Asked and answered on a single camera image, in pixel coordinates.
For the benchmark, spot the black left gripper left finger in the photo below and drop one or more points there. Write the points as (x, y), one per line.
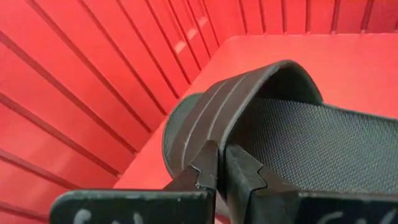
(186, 202)

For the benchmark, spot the red ribbed plastic bin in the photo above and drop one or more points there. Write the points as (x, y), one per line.
(93, 77)

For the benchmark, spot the black rubber slide sandal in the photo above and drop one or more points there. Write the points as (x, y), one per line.
(311, 140)

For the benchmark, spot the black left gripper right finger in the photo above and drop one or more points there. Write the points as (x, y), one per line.
(248, 199)

